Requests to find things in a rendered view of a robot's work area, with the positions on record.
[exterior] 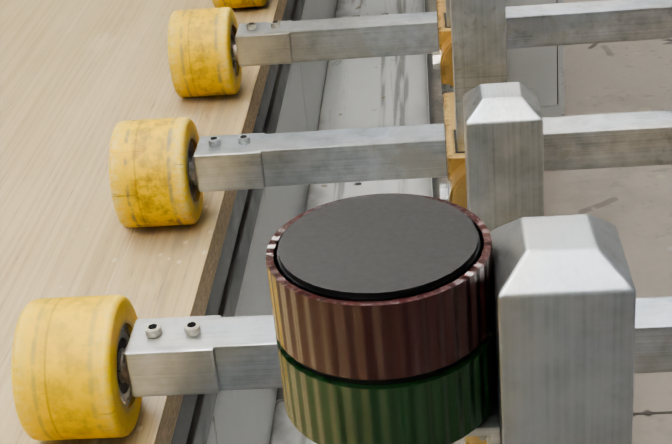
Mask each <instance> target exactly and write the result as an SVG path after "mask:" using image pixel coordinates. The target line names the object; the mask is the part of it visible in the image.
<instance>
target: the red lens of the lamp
mask: <svg viewBox="0 0 672 444"><path fill-rule="evenodd" d="M380 194H400V195H412V196H420V197H425V198H429V199H434V200H437V201H440V202H443V203H446V204H448V205H451V206H453V207H455V208H457V209H458V210H460V211H461V212H463V213H464V214H466V215H467V216H468V217H470V219H472V220H473V221H474V224H475V226H476V225H477V226H478V227H479V228H480V230H481V231H482V232H481V233H482V234H483V238H484V248H483V249H482V248H481V249H482V250H483V251H482V252H481V253H482V254H481V253H479V254H481V255H479V254H478V255H479V256H480V258H479V259H478V261H476V260H477V259H476V260H474V261H473V262H474V265H473V264H471V266H469V267H470V268H469V267H468V268H467V270H468V272H466V271H464V272H465V274H464V273H463V272H462V273H463V274H464V275H462V276H461V277H459V275H460V274H459V275H458V277H459V278H458V279H457V278H455V279H456V280H455V281H454V279H452V280H453V282H451V283H448V284H446V285H445V284H443V285H445V286H443V287H442V286H440V285H439V287H434V288H436V289H433V288H432V289H433V291H429V290H428V291H429V292H427V291H426V292H427V293H426V292H425V291H423V292H422V293H424V292H425V293H424V294H420V295H419V293H418V295H417V293H416V294H414V295H416V296H412V295H411V297H409V296H410V295H409V296H408V295H407V296H408V297H407V296H404V297H407V298H404V297H403V296H402V298H401V297H400V298H398V297H396V298H397V299H396V300H394V299H392V300H390V299H389V298H388V300H385V301H384V300H383V301H375V300H377V299H375V300H374V301H375V302H371V301H372V300H371V301H370V302H369V301H368V300H366V301H368V302H361V301H360V302H357V301H352V300H351V299H350V300H351V301H345V300H346V298H345V300H344V299H343V300H342V298H341V300H340V299H339V297H338V298H337V299H334V298H335V297H334V298H333V297H332V296H328V295H327V297H328V298H326V297H322V296H319V295H320V293H319V295H315V294H312V293H311V292H312V291H311V292H310V293H309V292H307V290H306V288H304V287H302V286H301V287H299V288H298V287H296V286H295V285H296V283H294V282H291V283H293V284H294V285H293V284H291V283H290V282H289V281H287V280H286V279H285V278H284V277H283V276H282V275H281V274H280V273H279V270H278V269H280V266H279V265H278V264H277V262H276V264H277V265H278V266H279V268H278V269H277V268H276V267H277V265H276V264H275V263H274V260H273V258H277V255H276V254H277V249H278V248H276V247H277V245H279V242H277V241H278V240H280V239H281V236H282V235H283V234H284V232H285V231H286V230H287V229H288V228H289V227H290V226H291V225H292V224H293V223H294V222H295V221H296V220H298V219H299V218H301V217H302V216H304V215H306V214H307V213H309V212H311V211H313V210H315V209H317V208H320V207H322V206H324V205H328V204H331V203H334V202H337V201H341V200H345V199H349V198H354V197H360V196H354V197H348V198H344V199H340V200H335V201H332V202H329V203H325V204H322V205H320V206H317V207H314V208H312V209H310V210H307V211H305V212H303V213H301V214H299V215H298V216H296V217H294V218H293V219H291V220H290V221H288V222H287V223H286V224H285V225H283V226H282V227H281V228H280V229H279V230H278V231H277V232H276V233H275V234H274V235H273V237H272V239H271V240H270V242H269V244H268V247H267V250H266V266H267V273H268V281H269V289H270V296H271V304H272V312H273V320H274V327H275V332H276V337H277V339H278V341H279V343H280V345H281V346H282V347H283V349H284V350H285V351H286V352H287V353H288V354H289V355H290V356H291V357H293V358H294V359H295V360H297V361H298V362H300V363H302V364H303V365H305V366H307V367H309V368H312V369H314V370H317V371H319V372H323V373H326V374H329V375H333V376H338V377H344V378H350V379H362V380H386V379H397V378H404V377H410V376H416V375H419V374H423V373H427V372H431V371H434V370H437V369H439V368H442V367H445V366H447V365H449V364H451V363H453V362H455V361H457V360H459V359H461V358H462V357H464V356H466V355H467V354H469V353H470V352H471V351H473V350H474V349H475V348H476V347H477V346H478V345H480V343H481V342H482V341H483V340H484V339H485V338H486V336H487V335H488V333H489V331H490V329H491V327H492V324H493V320H494V292H493V263H492V239H491V235H490V232H489V230H488V228H487V226H486V225H485V223H484V222H483V221H482V220H481V219H480V218H479V217H478V216H476V215H475V214H474V213H472V212H471V211H469V210H467V209H465V208H463V207H462V206H459V205H457V204H454V203H452V202H449V201H446V200H442V199H439V198H434V197H429V196H424V195H415V194H402V193H380ZM481 233H479V234H480V235H481ZM483 238H482V239H483ZM482 239H480V241H481V240H482ZM275 250H276V252H275ZM273 251H274V252H275V253H274V252H273ZM274 255H276V257H275V256H274ZM478 255H477V256H478ZM473 262H472V263H473ZM475 262H476V264H475ZM472 266H473V267H472ZM471 267H472V268H471ZM462 273H461V274H462ZM301 288H302V289H304V290H306V291H304V290H302V289H301ZM330 297H332V298H333V299H331V298H330ZM338 299H339V300H338Z"/></svg>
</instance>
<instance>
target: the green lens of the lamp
mask: <svg viewBox="0 0 672 444"><path fill-rule="evenodd" d="M276 343H277V351H278V358H279V366H280V374H281V381H282V389H283V397H284V404H285V409H286V413H287V415H288V417H289V419H290V421H291V422H292V424H293V425H294V426H295V428H296V429H297V430H298V431H299V432H300V433H302V434H303V435H304V436H305V437H306V438H308V439H310V440H311V441H313V442H314V443H316V444H452V443H454V442H456V441H458V440H460V439H462V438H463V437H465V436H466V435H468V434H469V433H471V432H472V431H474V430H475V429H476V428H477V427H478V426H479V425H480V424H481V423H482V422H483V421H484V420H485V418H486V417H487V416H488V415H489V413H490V411H491V409H492V407H493V405H494V403H495V399H496V395H497V377H496V349H495V320H493V324H492V327H491V329H490V331H489V333H488V335H487V336H486V338H485V339H484V340H483V341H482V342H481V343H480V345H479V346H478V347H477V348H476V349H475V350H474V352H473V353H472V354H471V355H470V356H468V357H467V358H466V359H464V360H463V361H462V362H460V363H459V364H457V365H455V366H453V367H451V368H450V369H448V370H445V371H443V372H441V373H438V374H436V375H433V376H430V377H426V378H423V379H419V380H415V381H410V382H405V383H398V384H387V385H363V384H353V383H346V382H342V381H337V380H333V379H330V378H327V377H324V376H321V375H318V374H316V373H314V372H312V371H310V370H308V369H307V368H305V367H304V366H302V365H301V364H299V363H298V362H297V361H296V360H295V359H294V358H293V357H291V356H290V355H289V354H288V353H287V352H286V351H285V350H284V349H283V347H282V346H281V345H280V343H279V341H278V339H277V337H276Z"/></svg>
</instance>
